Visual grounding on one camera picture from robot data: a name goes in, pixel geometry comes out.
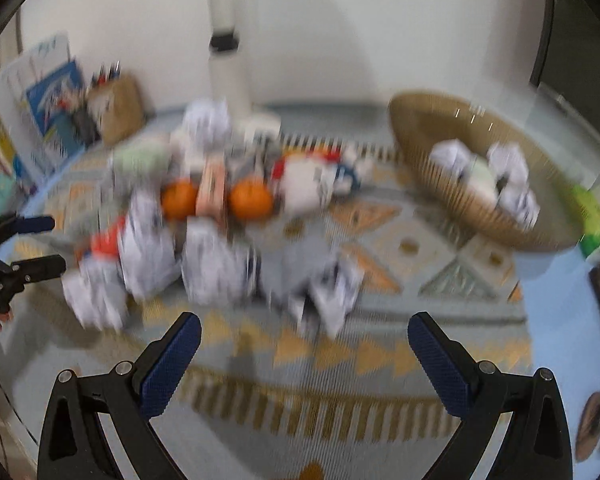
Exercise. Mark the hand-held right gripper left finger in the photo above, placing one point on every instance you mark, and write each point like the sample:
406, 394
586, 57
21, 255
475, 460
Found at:
167, 365

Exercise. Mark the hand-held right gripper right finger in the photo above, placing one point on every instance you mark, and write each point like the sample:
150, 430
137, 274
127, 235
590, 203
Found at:
437, 360

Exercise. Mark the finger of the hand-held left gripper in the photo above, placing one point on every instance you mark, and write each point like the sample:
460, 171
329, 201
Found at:
37, 266
30, 223

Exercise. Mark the paper ball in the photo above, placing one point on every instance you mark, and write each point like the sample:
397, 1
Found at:
207, 120

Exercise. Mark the olive green bowl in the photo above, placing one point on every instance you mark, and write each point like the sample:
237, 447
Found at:
430, 120

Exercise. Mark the red packet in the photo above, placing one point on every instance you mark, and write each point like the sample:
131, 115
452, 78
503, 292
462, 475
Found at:
102, 242

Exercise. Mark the pile of crumpled papers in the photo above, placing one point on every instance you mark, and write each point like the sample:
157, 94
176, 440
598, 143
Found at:
205, 265

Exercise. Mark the patterned woven mat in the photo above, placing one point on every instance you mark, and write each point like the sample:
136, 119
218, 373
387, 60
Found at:
405, 245

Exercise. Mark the pale green tissue pack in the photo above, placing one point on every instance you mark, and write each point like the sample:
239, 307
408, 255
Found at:
140, 160
480, 177

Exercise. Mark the white and blue booklet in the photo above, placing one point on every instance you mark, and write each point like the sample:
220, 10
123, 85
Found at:
50, 95

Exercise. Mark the brown pen holder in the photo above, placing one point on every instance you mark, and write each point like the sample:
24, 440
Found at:
120, 110

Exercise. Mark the orange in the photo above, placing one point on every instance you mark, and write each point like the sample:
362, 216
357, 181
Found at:
250, 200
179, 201

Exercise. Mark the cluster of pens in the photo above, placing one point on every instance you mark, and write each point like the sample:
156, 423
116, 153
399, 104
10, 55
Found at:
105, 72

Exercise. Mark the brown round coaster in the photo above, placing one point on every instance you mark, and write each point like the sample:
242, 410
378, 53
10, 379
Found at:
595, 422

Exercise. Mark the salmon pink packet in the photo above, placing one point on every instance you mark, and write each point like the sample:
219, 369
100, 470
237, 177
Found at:
212, 187

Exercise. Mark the heap of white paper wads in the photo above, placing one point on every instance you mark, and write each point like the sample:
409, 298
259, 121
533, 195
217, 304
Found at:
450, 157

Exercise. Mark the green packet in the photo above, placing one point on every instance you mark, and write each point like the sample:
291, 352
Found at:
592, 207

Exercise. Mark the red and white toy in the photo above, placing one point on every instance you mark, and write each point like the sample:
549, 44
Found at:
305, 185

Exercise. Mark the white desk lamp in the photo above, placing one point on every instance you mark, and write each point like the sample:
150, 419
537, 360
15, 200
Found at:
225, 0

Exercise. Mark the dark panel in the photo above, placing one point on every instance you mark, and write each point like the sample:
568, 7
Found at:
547, 25

